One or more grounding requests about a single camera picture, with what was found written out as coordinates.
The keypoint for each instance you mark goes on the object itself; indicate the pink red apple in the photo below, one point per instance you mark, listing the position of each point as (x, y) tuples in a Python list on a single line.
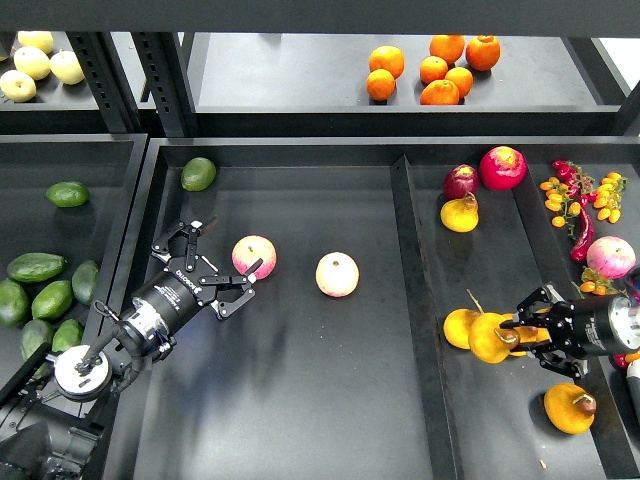
[(251, 248)]

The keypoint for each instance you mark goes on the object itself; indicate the yellow pear lower right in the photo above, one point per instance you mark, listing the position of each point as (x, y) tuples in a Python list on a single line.
[(570, 408)]

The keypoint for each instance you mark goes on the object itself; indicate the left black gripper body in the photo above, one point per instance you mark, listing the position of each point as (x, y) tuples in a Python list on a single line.
[(174, 296)]

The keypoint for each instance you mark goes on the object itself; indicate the yellow pear left of wrist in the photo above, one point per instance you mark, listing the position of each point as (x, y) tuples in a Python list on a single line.
[(458, 323)]

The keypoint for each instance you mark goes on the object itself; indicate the orange fruit lower left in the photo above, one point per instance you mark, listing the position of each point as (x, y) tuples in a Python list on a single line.
[(380, 85)]

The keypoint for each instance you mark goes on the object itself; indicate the green avocado in tray corner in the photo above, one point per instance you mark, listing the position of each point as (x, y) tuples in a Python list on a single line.
[(198, 174)]

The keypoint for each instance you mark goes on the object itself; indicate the orange fruit centre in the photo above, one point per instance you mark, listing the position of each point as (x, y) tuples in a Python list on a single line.
[(433, 68)]

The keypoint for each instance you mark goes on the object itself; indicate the pale yellow pear middle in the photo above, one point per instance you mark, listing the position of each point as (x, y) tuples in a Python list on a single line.
[(33, 62)]

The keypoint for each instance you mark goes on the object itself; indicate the black shelf upright post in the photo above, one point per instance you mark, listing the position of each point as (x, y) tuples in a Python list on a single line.
[(165, 67)]

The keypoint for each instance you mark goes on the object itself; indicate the orange fruit front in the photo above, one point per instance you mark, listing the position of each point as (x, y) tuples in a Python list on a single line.
[(440, 92)]

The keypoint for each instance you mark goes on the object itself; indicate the bright green avocado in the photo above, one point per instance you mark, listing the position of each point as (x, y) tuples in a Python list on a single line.
[(52, 301)]

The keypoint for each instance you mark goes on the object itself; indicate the pale yellow pear right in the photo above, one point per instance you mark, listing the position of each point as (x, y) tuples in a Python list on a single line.
[(65, 66)]

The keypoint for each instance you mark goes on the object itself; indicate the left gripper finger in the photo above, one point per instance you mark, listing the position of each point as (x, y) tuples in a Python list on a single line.
[(226, 294), (180, 242)]

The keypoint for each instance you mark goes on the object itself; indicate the orange fruit middle right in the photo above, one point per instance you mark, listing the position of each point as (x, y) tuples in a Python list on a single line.
[(462, 78)]

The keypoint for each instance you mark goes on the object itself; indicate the mixed cherry tomato bunch lower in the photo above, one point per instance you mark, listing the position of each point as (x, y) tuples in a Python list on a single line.
[(592, 282)]

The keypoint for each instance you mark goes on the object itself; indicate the pale yellow pear front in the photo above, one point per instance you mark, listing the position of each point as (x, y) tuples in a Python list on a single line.
[(17, 86)]

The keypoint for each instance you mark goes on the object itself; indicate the red cherry tomato bunch top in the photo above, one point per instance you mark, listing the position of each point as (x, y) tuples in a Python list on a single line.
[(574, 183)]

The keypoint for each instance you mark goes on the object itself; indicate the yellow pear under wrist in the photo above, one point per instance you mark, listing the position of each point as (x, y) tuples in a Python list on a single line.
[(528, 334)]

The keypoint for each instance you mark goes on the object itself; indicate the dark avocado left edge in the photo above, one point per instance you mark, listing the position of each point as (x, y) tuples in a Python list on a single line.
[(15, 304)]

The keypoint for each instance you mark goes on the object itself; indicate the green avocado upper left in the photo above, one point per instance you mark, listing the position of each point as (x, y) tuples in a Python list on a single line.
[(68, 194)]

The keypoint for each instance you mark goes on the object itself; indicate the bright red apple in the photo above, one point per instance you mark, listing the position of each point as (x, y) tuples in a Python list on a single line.
[(502, 168)]

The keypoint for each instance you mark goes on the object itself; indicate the yellow pear with stem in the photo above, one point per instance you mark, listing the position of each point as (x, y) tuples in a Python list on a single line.
[(489, 341)]

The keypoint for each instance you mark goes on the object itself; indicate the pale pink apple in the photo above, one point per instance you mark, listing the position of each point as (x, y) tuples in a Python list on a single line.
[(337, 275)]

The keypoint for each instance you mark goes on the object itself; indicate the red chili pepper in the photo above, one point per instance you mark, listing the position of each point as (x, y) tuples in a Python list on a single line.
[(584, 240)]

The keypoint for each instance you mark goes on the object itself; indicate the pink apple right side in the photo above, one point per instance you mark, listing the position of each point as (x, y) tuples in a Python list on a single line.
[(611, 256)]

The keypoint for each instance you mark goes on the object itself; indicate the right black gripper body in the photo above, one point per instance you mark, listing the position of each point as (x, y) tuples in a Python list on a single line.
[(590, 327)]

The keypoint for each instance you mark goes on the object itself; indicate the orange cherry tomato bunch left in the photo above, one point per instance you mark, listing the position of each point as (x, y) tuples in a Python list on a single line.
[(561, 200)]

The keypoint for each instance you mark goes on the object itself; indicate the yellow pear near red apple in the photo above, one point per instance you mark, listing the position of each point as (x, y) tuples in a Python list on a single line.
[(461, 215)]

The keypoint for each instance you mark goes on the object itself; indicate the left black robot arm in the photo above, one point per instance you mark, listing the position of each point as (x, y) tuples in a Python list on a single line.
[(52, 408)]

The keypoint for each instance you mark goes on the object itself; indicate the pale yellow pear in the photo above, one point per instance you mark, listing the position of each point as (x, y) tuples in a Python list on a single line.
[(65, 66), (42, 40), (17, 86), (33, 62)]

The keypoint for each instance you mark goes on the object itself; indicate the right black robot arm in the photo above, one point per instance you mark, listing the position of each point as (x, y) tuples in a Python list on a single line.
[(631, 323)]

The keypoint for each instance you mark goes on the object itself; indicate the black metal divider bar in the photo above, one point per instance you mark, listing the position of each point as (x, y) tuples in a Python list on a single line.
[(439, 422)]

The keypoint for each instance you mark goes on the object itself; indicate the pale yellow pear top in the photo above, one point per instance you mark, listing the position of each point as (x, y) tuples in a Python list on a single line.
[(42, 40)]

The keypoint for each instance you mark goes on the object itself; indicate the dark green upright avocado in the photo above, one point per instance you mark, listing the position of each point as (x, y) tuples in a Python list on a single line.
[(84, 281)]

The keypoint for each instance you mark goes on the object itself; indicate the dark red apple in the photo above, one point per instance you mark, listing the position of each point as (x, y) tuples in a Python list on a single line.
[(459, 181)]

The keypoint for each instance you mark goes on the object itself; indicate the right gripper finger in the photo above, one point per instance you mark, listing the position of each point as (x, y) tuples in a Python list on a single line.
[(545, 308), (561, 353)]

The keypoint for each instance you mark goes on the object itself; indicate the yellow cherry tomato bunch right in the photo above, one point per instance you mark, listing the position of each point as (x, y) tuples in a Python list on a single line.
[(609, 195)]

